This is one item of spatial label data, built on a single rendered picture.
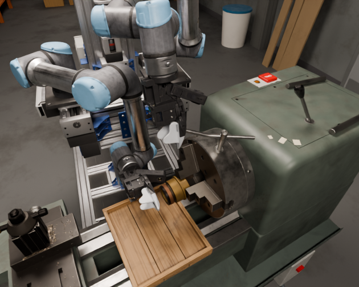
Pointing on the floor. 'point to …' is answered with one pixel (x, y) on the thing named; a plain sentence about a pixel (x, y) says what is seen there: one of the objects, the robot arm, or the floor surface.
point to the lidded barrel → (235, 24)
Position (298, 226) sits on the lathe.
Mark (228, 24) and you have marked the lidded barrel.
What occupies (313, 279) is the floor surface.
